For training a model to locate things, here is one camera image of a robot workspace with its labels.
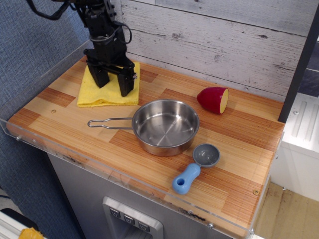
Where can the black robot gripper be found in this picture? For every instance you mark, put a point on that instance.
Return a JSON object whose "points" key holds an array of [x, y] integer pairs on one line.
{"points": [[109, 56]]}

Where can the yellow cloth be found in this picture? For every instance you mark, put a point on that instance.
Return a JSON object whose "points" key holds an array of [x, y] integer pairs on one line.
{"points": [[90, 95]]}

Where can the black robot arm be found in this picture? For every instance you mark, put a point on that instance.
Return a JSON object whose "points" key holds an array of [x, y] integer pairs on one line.
{"points": [[95, 14]]}

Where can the stainless steel pot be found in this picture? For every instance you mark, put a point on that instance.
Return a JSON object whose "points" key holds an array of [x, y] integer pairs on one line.
{"points": [[163, 127]]}

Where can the red yellow toy fruit half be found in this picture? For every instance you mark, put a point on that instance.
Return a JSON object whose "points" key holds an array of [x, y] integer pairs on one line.
{"points": [[214, 99]]}

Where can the clear acrylic table guard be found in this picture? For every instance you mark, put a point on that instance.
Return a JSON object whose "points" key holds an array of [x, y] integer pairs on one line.
{"points": [[39, 83]]}

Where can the grey toy fridge cabinet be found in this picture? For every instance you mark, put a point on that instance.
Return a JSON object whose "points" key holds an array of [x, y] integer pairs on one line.
{"points": [[85, 191]]}

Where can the blue grey toy scoop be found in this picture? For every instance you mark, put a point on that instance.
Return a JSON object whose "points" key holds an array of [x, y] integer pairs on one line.
{"points": [[204, 156]]}

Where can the silver dispenser button panel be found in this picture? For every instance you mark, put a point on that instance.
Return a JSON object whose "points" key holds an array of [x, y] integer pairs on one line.
{"points": [[126, 222]]}

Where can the white toy sink counter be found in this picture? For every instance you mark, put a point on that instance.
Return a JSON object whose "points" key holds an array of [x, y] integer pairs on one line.
{"points": [[296, 163]]}

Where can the dark grey right post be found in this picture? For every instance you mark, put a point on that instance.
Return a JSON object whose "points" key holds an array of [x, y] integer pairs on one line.
{"points": [[301, 68]]}

